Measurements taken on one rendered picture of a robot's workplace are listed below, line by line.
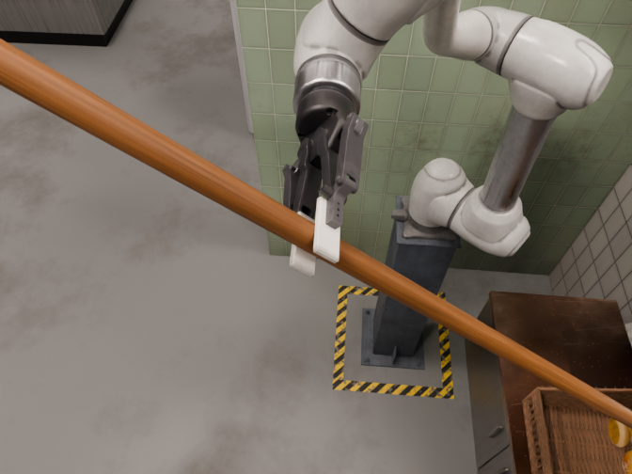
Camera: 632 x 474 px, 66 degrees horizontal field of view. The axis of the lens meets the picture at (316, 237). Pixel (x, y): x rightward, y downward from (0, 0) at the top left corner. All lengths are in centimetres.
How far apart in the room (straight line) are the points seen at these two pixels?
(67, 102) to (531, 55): 91
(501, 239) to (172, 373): 175
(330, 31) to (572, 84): 59
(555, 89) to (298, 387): 185
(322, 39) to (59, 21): 411
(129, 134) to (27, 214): 312
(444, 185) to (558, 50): 59
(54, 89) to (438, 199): 131
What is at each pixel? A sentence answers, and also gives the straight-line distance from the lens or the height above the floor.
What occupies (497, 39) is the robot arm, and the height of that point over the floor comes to 180.
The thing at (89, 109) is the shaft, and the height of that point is 214.
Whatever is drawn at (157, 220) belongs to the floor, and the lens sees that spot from 318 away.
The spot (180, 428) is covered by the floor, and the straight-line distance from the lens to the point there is 255.
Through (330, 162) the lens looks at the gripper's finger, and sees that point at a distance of 56.
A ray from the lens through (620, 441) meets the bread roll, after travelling 207.
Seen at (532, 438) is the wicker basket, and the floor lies 63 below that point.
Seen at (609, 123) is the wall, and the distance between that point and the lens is 227.
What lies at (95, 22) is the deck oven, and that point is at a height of 25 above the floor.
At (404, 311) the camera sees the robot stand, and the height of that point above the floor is 49.
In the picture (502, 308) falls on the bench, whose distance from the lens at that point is 218.
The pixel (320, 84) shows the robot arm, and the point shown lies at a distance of 64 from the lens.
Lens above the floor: 239
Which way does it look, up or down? 54 degrees down
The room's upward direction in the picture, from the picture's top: straight up
